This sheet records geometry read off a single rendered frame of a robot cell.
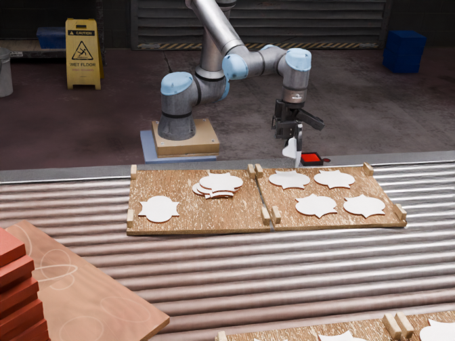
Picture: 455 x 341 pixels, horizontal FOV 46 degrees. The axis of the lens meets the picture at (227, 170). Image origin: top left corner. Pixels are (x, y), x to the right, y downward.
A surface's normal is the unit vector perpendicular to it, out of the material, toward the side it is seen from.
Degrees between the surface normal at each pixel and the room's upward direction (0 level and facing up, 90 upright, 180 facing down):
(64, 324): 0
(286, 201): 0
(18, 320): 90
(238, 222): 0
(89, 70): 77
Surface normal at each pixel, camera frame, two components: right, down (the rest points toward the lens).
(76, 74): 0.15, 0.36
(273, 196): 0.06, -0.87
